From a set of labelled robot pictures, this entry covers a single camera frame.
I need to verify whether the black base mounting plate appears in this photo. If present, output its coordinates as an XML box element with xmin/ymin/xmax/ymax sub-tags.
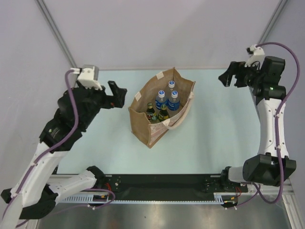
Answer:
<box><xmin>95</xmin><ymin>173</ymin><xmax>249</xmax><ymax>201</ymax></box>

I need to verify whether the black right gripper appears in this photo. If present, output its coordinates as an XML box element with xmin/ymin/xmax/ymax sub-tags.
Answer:
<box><xmin>218</xmin><ymin>60</ymin><xmax>264</xmax><ymax>88</ymax></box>

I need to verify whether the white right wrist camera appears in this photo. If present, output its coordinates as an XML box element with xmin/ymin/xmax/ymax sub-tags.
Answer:
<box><xmin>245</xmin><ymin>44</ymin><xmax>265</xmax><ymax>67</ymax></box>

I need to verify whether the green Perrier glass bottle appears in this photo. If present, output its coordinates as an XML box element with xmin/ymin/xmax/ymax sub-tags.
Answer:
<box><xmin>146</xmin><ymin>103</ymin><xmax>156</xmax><ymax>120</ymax></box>

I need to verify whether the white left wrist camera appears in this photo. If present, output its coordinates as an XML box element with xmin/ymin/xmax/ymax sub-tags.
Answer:
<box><xmin>70</xmin><ymin>64</ymin><xmax>103</xmax><ymax>90</ymax></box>

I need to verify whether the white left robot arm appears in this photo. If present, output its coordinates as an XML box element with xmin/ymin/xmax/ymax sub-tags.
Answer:
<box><xmin>0</xmin><ymin>81</ymin><xmax>127</xmax><ymax>229</ymax></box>

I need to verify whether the blue cap plastic bottle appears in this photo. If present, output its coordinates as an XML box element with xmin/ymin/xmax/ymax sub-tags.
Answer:
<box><xmin>167</xmin><ymin>81</ymin><xmax>176</xmax><ymax>94</ymax></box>

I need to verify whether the blue label water bottle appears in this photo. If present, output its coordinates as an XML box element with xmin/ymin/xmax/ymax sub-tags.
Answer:
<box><xmin>155</xmin><ymin>90</ymin><xmax>167</xmax><ymax>110</ymax></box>

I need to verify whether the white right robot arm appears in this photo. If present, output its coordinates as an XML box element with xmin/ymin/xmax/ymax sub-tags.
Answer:
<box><xmin>218</xmin><ymin>56</ymin><xmax>296</xmax><ymax>191</ymax></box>

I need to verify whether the tan canvas jute bag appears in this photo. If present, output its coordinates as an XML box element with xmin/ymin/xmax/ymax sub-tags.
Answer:
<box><xmin>128</xmin><ymin>68</ymin><xmax>195</xmax><ymax>148</ymax></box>

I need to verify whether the aluminium frame rail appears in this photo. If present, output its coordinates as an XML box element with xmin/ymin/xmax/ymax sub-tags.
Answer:
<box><xmin>47</xmin><ymin>174</ymin><xmax>294</xmax><ymax>205</ymax></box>

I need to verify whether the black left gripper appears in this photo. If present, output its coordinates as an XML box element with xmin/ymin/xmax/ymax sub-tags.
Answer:
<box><xmin>77</xmin><ymin>78</ymin><xmax>127</xmax><ymax>129</ymax></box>

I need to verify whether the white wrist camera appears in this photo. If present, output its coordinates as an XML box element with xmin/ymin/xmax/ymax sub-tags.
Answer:
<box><xmin>245</xmin><ymin>44</ymin><xmax>265</xmax><ymax>67</ymax></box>
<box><xmin>70</xmin><ymin>64</ymin><xmax>103</xmax><ymax>90</ymax></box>

